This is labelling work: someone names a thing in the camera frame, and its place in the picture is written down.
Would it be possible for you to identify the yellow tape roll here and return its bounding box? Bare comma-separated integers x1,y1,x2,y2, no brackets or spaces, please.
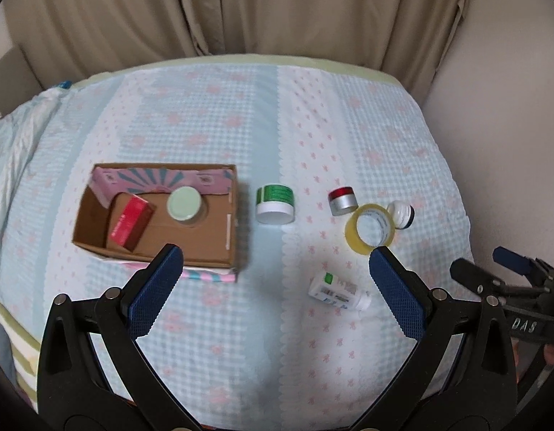
344,203,396,256

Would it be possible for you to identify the white pill bottle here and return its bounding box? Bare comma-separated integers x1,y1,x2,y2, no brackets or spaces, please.
308,273,371,311

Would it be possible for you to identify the green mattress edge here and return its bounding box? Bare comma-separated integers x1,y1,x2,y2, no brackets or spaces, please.
71,54,402,89

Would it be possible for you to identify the open cardboard box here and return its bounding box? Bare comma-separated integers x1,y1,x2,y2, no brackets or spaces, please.
73,162,239,281

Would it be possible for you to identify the grey headboard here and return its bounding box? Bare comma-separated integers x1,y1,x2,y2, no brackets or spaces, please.
0,46,43,116

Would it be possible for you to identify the right hand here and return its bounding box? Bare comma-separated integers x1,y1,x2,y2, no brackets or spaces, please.
512,342,554,381

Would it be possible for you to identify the blue item behind blanket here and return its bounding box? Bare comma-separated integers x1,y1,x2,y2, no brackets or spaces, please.
57,81,73,89

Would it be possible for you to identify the red rectangular box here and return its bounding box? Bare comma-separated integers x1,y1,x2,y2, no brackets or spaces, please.
109,195,154,252

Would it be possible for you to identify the light blue blanket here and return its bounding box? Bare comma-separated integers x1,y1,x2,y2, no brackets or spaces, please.
0,88,69,258

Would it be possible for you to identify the green white round jar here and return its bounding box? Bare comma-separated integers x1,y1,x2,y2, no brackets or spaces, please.
255,184,296,226

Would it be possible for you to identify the red silver small jar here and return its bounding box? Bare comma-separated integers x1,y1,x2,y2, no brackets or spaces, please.
328,187,359,216

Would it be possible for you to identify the pale green lid jar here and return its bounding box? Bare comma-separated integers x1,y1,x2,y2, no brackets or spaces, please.
167,186,203,223

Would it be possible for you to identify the beige curtain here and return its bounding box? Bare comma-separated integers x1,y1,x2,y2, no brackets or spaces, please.
4,0,468,101

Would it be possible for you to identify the small white black jar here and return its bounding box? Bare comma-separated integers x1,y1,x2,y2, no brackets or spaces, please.
386,200,415,230

